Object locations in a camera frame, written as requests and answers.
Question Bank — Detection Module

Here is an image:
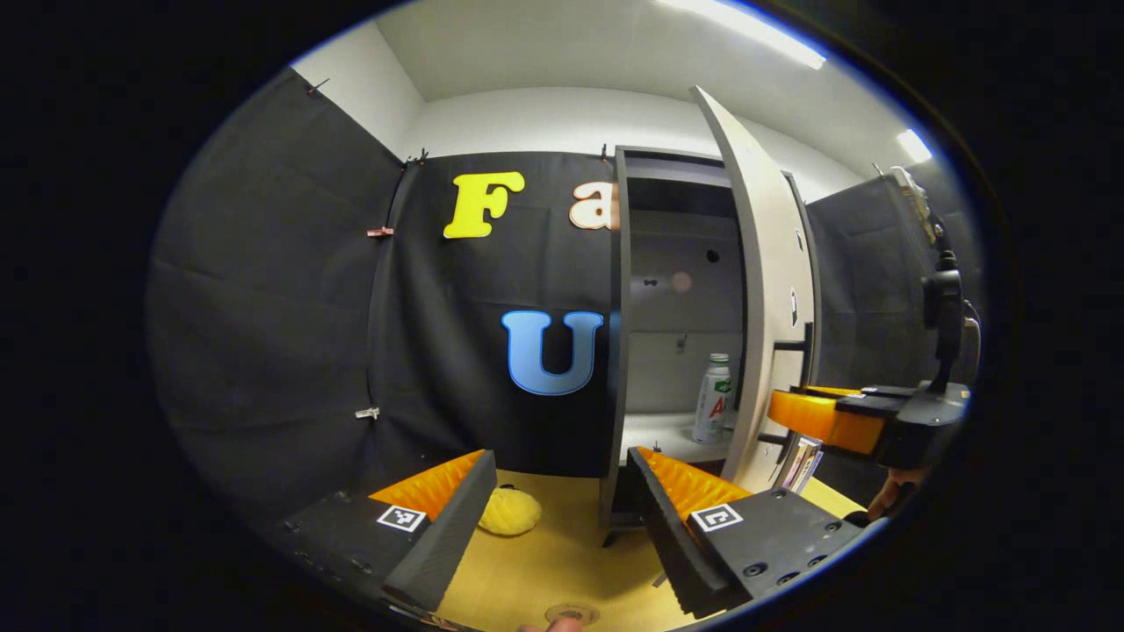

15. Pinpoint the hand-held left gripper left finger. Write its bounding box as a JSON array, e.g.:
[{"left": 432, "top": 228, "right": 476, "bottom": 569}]
[{"left": 263, "top": 449, "right": 498, "bottom": 615}]

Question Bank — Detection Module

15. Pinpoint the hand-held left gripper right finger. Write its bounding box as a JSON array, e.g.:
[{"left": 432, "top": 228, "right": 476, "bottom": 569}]
[{"left": 627, "top": 446, "right": 866, "bottom": 620}]

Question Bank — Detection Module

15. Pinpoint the black cabinet door handle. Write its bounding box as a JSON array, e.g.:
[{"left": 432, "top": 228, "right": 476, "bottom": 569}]
[{"left": 771, "top": 323, "right": 816, "bottom": 449}]

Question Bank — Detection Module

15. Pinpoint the white bottle green label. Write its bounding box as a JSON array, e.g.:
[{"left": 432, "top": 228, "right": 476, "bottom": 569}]
[{"left": 692, "top": 353, "right": 734, "bottom": 445}]

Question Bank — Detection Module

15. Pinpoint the beige cabinet door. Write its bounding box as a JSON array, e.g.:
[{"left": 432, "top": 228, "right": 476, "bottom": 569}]
[{"left": 689, "top": 85, "right": 824, "bottom": 492}]

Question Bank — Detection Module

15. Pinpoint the dark grey cabinet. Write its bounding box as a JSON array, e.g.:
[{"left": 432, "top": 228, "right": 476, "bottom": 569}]
[{"left": 600, "top": 145, "right": 747, "bottom": 547}]

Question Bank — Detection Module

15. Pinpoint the yellow soft toy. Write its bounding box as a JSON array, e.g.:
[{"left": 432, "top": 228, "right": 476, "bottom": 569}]
[{"left": 479, "top": 487, "right": 543, "bottom": 537}]

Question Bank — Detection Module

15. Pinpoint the black backdrop cloth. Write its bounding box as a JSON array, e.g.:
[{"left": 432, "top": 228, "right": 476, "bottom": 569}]
[{"left": 145, "top": 66, "right": 980, "bottom": 528}]

